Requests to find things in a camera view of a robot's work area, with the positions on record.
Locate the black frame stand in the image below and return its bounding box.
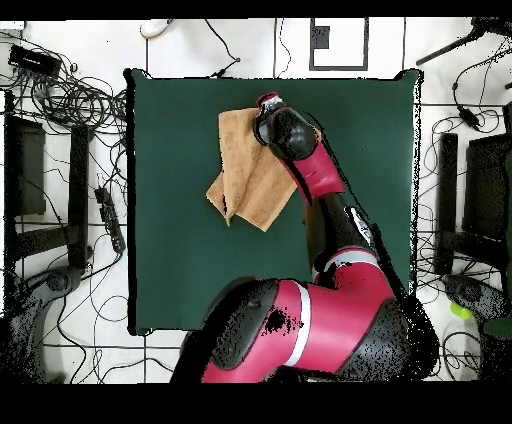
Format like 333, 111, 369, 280
2, 90, 95, 277
433, 101, 512, 277

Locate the tan terry towel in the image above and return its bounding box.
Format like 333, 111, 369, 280
205, 106, 323, 233

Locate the black power adapter with cable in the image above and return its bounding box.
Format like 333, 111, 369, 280
451, 47, 512, 133

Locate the dark green table cloth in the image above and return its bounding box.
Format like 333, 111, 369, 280
124, 68, 424, 336

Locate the tangled black cable bundle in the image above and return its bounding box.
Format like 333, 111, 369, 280
0, 31, 129, 137

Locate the black hub box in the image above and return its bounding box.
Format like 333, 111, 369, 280
8, 43, 63, 78

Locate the black cable with plug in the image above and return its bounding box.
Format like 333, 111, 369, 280
204, 18, 242, 78

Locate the black power strip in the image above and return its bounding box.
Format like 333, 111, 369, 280
94, 186, 127, 255

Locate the black square floor frame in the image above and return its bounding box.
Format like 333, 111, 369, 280
308, 17, 370, 72

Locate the person's white shoe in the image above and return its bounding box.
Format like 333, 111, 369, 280
139, 18, 174, 40

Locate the black tripod leg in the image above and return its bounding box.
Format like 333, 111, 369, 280
415, 17, 512, 67

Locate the grey tripod base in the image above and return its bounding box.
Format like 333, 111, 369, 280
441, 272, 512, 321
0, 265, 83, 383

